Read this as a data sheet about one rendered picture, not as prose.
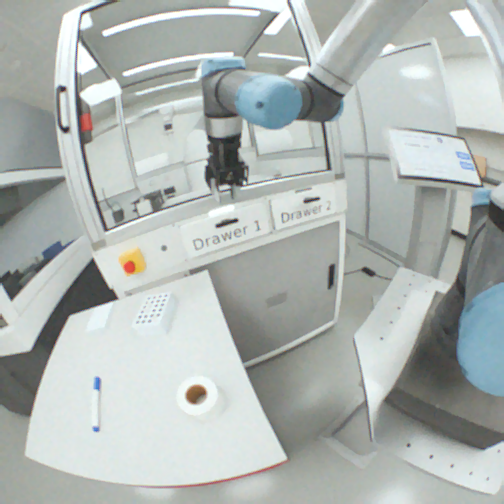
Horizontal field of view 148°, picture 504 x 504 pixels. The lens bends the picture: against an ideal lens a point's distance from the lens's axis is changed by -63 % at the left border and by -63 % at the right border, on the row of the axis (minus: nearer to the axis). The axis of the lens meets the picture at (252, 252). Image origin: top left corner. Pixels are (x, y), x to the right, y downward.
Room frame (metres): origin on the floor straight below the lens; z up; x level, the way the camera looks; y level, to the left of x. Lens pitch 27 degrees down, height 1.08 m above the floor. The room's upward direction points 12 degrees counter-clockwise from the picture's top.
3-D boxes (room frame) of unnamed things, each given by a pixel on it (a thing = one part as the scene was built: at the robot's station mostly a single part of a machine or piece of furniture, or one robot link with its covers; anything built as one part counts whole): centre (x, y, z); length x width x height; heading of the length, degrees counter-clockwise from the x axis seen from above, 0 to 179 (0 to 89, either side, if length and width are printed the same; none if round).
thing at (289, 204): (0.69, -0.24, 0.87); 0.29 x 0.02 x 0.11; 105
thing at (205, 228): (0.61, 0.07, 0.87); 0.29 x 0.02 x 0.11; 105
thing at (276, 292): (1.08, 0.14, 0.40); 1.03 x 0.95 x 0.80; 105
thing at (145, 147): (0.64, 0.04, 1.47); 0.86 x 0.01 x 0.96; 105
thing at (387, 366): (0.06, -0.33, 0.38); 0.30 x 0.30 x 0.76; 31
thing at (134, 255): (0.50, 0.38, 0.88); 0.07 x 0.05 x 0.07; 105
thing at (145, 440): (0.21, 0.38, 0.38); 0.62 x 0.58 x 0.76; 105
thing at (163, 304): (0.36, 0.28, 0.78); 0.12 x 0.08 x 0.04; 0
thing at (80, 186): (1.08, 0.15, 1.47); 1.02 x 0.95 x 1.05; 105
